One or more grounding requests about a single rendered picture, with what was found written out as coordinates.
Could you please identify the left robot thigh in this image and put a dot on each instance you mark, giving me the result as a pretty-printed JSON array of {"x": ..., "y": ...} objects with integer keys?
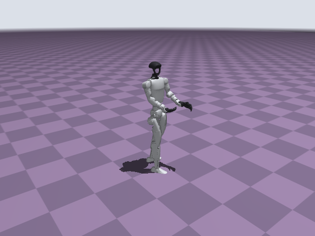
[{"x": 163, "y": 122}]

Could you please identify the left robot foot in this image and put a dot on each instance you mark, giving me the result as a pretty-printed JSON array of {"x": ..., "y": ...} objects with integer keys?
[{"x": 150, "y": 159}]

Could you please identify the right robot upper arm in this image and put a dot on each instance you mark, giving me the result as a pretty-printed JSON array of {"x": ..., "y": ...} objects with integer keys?
[{"x": 146, "y": 86}]

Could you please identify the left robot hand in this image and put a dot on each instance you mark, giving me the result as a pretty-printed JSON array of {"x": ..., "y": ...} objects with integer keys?
[{"x": 186, "y": 104}]

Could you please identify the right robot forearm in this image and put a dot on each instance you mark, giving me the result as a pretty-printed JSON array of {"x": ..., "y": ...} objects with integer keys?
[{"x": 157, "y": 104}]

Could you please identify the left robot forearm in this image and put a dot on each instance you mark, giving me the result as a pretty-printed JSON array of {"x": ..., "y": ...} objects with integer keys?
[{"x": 175, "y": 100}]

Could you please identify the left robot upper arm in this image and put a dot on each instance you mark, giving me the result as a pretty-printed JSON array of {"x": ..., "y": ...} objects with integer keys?
[{"x": 167, "y": 88}]

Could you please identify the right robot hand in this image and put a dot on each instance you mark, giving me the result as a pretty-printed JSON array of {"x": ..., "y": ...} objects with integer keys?
[{"x": 170, "y": 110}]

